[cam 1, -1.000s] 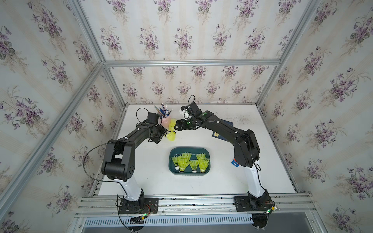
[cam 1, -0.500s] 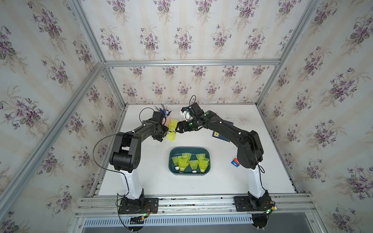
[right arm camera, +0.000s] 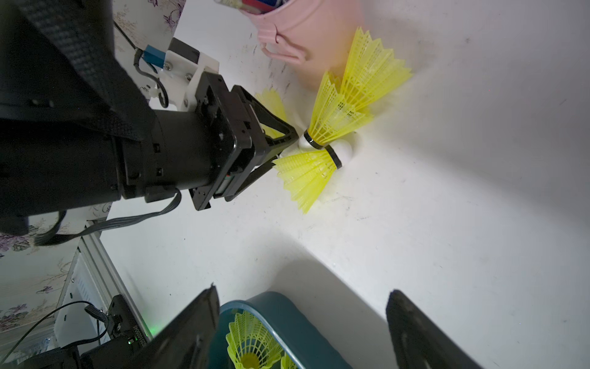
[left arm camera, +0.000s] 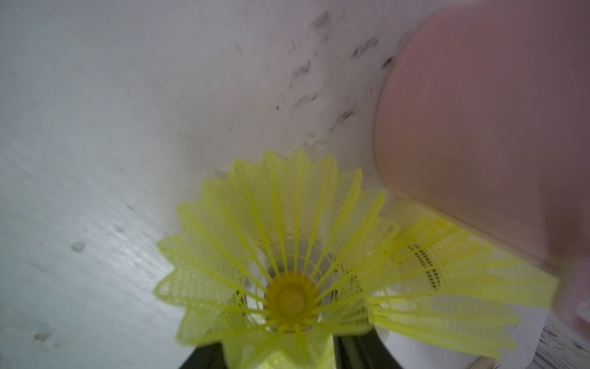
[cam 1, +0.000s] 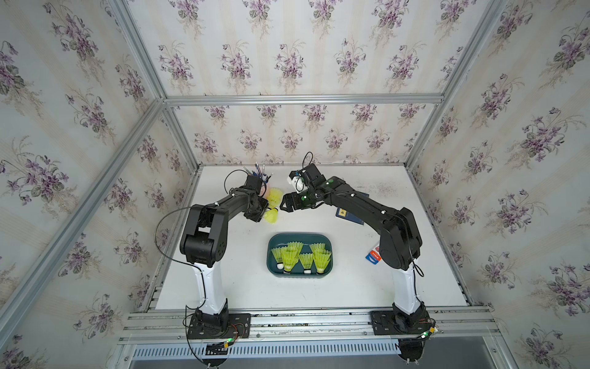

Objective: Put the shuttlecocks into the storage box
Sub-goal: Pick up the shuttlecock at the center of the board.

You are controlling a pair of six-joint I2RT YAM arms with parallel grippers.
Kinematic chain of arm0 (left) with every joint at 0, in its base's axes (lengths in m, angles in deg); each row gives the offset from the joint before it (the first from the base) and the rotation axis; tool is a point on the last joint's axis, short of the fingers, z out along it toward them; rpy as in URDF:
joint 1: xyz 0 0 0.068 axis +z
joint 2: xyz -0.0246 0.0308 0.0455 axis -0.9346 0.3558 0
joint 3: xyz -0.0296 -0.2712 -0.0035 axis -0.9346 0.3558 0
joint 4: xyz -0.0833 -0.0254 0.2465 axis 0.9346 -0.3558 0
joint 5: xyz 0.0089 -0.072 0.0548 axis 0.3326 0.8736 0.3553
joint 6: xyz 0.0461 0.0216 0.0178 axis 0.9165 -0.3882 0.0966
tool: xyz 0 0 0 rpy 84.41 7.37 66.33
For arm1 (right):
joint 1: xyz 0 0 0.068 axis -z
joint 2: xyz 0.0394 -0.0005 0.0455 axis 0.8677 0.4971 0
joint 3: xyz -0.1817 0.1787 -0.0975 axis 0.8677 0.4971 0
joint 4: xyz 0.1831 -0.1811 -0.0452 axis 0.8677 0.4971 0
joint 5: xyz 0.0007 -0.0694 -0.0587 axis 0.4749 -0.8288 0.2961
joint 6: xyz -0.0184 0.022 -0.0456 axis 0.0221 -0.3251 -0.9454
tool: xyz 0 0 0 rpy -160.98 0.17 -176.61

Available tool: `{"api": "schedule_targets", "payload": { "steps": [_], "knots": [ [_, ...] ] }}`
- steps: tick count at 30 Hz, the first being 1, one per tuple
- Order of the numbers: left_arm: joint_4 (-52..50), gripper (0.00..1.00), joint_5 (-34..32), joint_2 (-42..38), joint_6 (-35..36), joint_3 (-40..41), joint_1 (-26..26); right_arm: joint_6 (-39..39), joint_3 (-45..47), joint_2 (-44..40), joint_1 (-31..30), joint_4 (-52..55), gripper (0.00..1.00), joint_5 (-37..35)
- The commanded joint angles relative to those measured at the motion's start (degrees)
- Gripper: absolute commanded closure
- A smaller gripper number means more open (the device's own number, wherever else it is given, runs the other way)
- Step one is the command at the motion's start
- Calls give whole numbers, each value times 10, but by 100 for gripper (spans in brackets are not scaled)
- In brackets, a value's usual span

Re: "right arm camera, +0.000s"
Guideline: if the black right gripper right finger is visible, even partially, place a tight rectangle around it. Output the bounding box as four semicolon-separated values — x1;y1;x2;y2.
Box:
386;290;481;369

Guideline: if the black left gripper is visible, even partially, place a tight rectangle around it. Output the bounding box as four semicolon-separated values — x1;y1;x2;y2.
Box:
190;72;299;211

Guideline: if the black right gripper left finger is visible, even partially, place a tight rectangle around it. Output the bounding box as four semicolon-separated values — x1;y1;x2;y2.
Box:
122;285;220;368

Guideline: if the yellow shuttlecock eleven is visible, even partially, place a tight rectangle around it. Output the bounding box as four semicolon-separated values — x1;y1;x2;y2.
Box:
254;89;287;139

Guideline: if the yellow shuttlecock three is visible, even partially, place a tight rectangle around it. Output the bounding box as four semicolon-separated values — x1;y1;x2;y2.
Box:
272;140;353;214

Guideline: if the yellow shuttlecock six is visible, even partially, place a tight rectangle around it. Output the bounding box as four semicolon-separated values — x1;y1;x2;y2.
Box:
225;311;284;369

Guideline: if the teal plastic storage box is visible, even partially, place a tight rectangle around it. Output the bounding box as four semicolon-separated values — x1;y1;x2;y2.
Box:
208;292;350;368

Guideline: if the yellow shuttlecock one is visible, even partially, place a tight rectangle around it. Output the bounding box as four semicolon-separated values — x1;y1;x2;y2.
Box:
340;27;413;110

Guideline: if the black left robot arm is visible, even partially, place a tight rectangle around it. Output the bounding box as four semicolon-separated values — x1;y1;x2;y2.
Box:
1;1;298;236

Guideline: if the yellow shuttlecock five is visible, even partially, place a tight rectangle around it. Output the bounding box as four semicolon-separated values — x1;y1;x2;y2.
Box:
298;72;374;152

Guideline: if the pink pen cup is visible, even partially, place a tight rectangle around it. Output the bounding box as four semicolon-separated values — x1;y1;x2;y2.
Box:
217;0;364;89

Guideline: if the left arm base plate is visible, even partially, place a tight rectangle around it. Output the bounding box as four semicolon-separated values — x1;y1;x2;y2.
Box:
1;294;152;368

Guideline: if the aluminium front rail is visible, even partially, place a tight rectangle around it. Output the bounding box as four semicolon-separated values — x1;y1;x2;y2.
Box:
54;234;152;346

